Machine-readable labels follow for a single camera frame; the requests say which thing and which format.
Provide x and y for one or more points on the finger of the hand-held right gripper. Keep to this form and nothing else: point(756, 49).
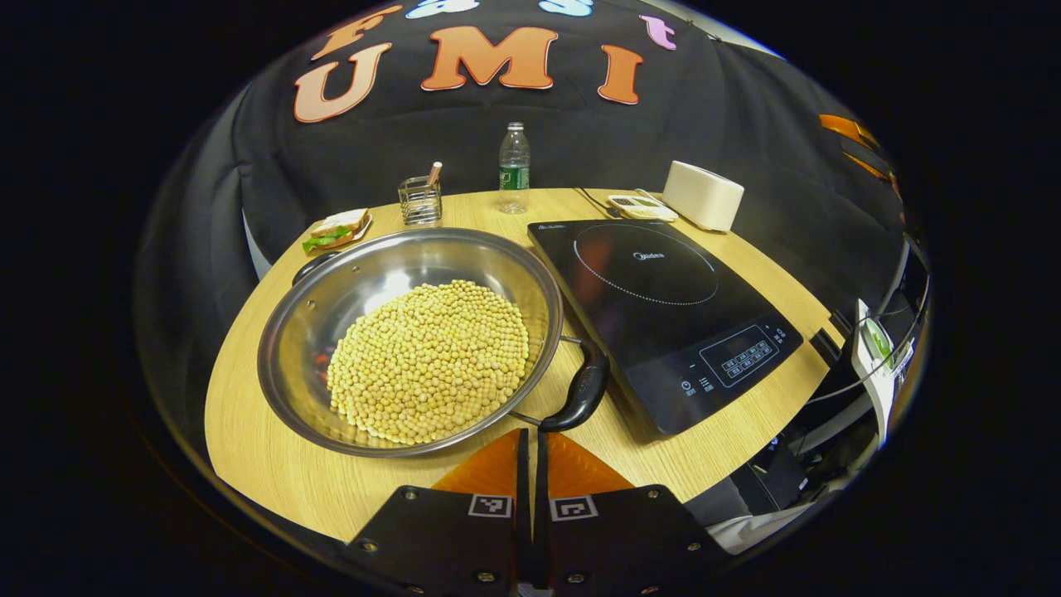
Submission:
point(845, 128)
point(866, 166)

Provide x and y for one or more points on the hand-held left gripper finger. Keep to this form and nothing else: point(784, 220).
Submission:
point(540, 497)
point(523, 497)

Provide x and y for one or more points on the black induction cooktop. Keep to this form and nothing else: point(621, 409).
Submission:
point(663, 315)

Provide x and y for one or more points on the stainless steel pot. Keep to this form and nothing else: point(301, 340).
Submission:
point(373, 274)

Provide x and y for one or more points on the black backdrop cloth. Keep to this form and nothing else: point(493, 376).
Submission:
point(746, 124)

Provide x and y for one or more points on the white toaster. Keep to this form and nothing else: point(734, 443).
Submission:
point(704, 195)

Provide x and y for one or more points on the pile of yellow soybeans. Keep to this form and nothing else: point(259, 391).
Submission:
point(431, 365)

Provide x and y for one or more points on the white device with green label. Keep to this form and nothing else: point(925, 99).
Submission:
point(877, 348)

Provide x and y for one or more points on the white divided bean dish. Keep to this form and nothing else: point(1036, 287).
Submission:
point(642, 207)

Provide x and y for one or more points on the white cloth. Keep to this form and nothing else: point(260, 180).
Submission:
point(763, 531)

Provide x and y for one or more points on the clear plastic water bottle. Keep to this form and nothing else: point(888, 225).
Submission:
point(514, 174)

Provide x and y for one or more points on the sandwich with lettuce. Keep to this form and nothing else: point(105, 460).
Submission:
point(340, 225)

